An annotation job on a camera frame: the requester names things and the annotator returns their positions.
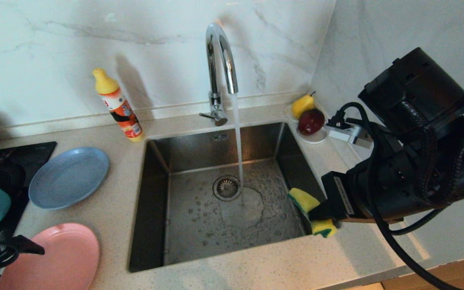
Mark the brown wooden cabinet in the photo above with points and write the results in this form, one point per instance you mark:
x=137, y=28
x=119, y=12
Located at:
x=457, y=278

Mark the yellow pear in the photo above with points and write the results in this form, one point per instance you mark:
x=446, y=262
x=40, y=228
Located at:
x=301, y=105

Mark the chrome curved faucet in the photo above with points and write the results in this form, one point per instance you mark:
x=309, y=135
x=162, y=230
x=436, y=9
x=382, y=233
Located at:
x=213, y=72

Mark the round metal drain strainer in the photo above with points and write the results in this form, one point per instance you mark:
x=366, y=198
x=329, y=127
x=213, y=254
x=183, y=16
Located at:
x=226, y=188

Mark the stainless steel sink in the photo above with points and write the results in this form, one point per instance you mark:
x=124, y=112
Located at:
x=199, y=233

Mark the orange yellow detergent bottle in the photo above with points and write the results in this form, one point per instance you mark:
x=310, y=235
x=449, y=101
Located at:
x=121, y=108

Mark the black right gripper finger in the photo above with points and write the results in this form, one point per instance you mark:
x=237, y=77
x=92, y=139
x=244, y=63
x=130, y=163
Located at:
x=324, y=211

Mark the yellow green fish-shaped sponge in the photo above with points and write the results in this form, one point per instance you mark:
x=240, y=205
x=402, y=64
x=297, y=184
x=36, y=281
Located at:
x=302, y=199

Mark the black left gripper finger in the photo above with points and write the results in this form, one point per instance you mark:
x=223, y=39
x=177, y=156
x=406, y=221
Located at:
x=28, y=245

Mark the dark red apple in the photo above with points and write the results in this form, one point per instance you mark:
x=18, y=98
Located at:
x=310, y=121

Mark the pink plate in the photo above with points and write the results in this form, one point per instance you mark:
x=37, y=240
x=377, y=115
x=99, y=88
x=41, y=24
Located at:
x=63, y=257

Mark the blue plate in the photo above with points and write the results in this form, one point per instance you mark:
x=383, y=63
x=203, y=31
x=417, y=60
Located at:
x=69, y=177

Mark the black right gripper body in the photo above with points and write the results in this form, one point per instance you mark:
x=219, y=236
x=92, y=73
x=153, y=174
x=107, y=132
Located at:
x=349, y=197

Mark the black glass cooktop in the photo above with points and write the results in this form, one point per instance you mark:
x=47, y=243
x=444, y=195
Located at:
x=26, y=157

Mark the small white dish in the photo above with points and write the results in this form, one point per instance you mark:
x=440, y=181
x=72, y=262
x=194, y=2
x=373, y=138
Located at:
x=314, y=139

